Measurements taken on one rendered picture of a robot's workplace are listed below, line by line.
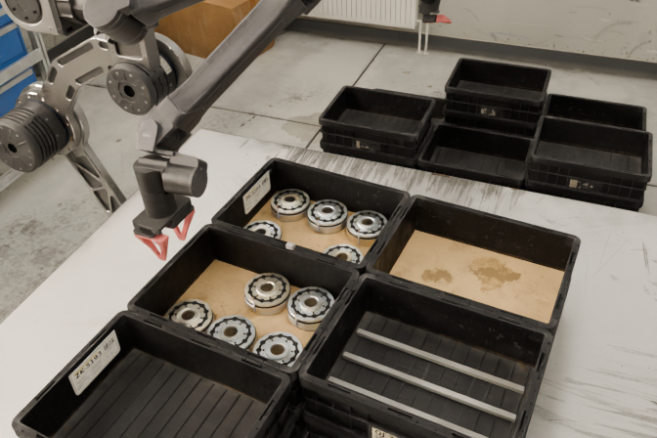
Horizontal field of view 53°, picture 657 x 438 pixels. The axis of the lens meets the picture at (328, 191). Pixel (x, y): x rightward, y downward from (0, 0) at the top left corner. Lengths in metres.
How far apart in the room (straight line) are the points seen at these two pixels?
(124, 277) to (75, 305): 0.14
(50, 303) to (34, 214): 1.60
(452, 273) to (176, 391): 0.66
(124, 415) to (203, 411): 0.15
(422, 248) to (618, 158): 1.24
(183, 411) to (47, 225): 2.07
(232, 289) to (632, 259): 1.04
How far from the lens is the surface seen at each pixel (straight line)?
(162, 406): 1.37
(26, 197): 3.54
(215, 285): 1.56
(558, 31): 4.37
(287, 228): 1.69
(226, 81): 1.19
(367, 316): 1.47
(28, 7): 1.47
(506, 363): 1.41
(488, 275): 1.58
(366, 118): 2.78
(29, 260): 3.15
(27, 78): 3.50
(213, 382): 1.38
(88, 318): 1.77
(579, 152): 2.69
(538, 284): 1.58
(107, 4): 1.32
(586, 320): 1.72
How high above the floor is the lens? 1.91
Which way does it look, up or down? 37 degrees down
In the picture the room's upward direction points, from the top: 3 degrees counter-clockwise
